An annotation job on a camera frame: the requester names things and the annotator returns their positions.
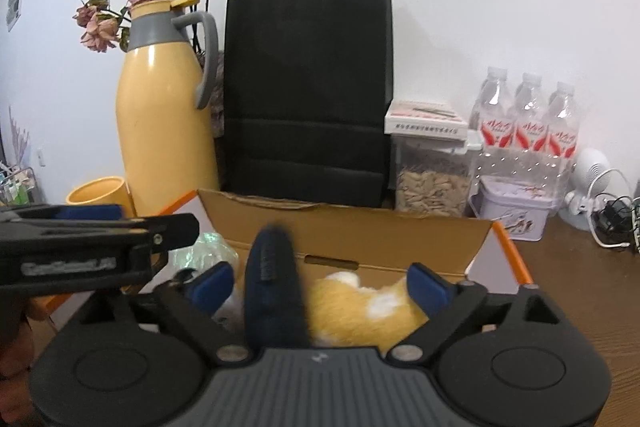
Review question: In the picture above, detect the white flat box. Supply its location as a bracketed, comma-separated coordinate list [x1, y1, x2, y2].
[384, 99, 469, 140]

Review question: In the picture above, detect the yellow white plush toy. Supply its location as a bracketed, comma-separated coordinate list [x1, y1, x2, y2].
[300, 271, 431, 348]

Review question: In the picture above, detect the yellow thermos jug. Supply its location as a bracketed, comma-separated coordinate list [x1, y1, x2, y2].
[115, 0, 223, 218]

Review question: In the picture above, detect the metal storage rack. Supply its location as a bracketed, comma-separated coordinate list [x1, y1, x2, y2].
[0, 167, 40, 208]

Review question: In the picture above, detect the orange cardboard box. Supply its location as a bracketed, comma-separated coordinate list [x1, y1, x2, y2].
[135, 189, 533, 338]

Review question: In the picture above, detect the white printed tin box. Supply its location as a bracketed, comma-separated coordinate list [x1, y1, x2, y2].
[467, 176, 556, 242]

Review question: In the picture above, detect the tangle of cables and chargers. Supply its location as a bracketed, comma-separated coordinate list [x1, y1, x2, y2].
[590, 169, 633, 253]

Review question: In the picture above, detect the clear seed container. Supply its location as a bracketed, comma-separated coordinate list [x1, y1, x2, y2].
[392, 134, 483, 217]

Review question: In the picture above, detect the yellow mug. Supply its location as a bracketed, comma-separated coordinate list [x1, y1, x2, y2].
[66, 176, 136, 219]

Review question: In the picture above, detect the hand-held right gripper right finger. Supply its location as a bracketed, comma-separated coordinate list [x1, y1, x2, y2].
[380, 263, 561, 365]

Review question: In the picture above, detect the small white clip fan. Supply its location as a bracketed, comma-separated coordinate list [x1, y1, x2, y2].
[564, 148, 613, 230]

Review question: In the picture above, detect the person's left hand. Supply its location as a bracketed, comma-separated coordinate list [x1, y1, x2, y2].
[0, 307, 35, 408]

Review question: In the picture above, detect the black power adapter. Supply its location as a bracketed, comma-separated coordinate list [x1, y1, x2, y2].
[602, 199, 631, 233]

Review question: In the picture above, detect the purple plant wall sticker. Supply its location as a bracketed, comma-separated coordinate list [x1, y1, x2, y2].
[7, 107, 31, 168]

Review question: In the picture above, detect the iridescent cellophane wrap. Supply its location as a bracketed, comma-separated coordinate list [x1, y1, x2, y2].
[170, 232, 241, 278]

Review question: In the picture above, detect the black paper bag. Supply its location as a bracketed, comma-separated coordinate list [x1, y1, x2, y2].
[220, 0, 393, 208]

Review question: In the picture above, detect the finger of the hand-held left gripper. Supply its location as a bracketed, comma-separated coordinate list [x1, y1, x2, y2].
[125, 213, 201, 258]
[0, 204, 125, 234]

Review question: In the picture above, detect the dark blue pouch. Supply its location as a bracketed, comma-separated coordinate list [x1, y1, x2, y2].
[242, 222, 311, 350]

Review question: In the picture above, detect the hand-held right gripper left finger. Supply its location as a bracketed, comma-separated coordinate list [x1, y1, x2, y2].
[75, 262, 258, 368]

